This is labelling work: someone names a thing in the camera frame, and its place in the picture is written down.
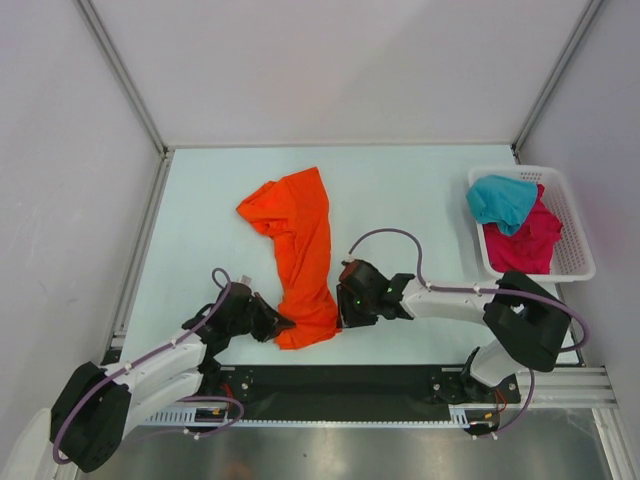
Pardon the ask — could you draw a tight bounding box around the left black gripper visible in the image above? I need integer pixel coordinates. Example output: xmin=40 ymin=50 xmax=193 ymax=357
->
xmin=228 ymin=291 xmax=294 ymax=342

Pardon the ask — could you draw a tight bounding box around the orange t-shirt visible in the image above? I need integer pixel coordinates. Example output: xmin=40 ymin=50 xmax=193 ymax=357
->
xmin=236 ymin=167 xmax=340 ymax=350

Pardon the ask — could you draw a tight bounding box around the teal t-shirt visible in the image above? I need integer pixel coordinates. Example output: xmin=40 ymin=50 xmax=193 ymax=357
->
xmin=466 ymin=175 xmax=538 ymax=236

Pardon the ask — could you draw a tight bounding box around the white plastic basket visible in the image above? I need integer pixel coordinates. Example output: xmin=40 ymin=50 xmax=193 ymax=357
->
xmin=468 ymin=165 xmax=596 ymax=283

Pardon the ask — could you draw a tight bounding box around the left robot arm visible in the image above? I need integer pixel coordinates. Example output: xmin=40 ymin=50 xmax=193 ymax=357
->
xmin=50 ymin=282 xmax=295 ymax=472

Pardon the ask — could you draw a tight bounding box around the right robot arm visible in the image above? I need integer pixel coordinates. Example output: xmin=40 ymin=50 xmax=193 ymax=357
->
xmin=337 ymin=259 xmax=572 ymax=403

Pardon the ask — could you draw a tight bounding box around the magenta t-shirt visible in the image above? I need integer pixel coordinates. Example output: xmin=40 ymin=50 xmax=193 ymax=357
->
xmin=483 ymin=184 xmax=563 ymax=275

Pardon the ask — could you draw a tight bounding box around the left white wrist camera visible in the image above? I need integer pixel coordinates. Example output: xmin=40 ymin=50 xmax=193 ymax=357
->
xmin=238 ymin=275 xmax=252 ymax=287

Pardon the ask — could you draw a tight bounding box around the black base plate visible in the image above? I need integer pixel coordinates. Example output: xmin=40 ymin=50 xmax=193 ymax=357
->
xmin=197 ymin=365 xmax=521 ymax=421

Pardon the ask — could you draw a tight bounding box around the white slotted cable duct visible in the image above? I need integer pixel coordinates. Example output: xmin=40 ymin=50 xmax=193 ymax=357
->
xmin=141 ymin=405 xmax=497 ymax=430

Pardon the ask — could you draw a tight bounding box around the aluminium frame rail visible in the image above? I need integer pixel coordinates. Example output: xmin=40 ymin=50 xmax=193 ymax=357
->
xmin=69 ymin=363 xmax=621 ymax=412

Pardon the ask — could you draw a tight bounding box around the left rear frame post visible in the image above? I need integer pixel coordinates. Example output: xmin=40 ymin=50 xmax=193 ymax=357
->
xmin=72 ymin=0 xmax=169 ymax=156

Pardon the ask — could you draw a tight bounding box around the frame post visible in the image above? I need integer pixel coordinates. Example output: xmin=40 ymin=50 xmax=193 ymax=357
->
xmin=72 ymin=0 xmax=169 ymax=156
xmin=511 ymin=0 xmax=609 ymax=162

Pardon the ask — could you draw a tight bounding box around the right rear frame post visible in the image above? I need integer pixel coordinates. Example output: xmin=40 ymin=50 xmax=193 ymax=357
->
xmin=511 ymin=0 xmax=609 ymax=162

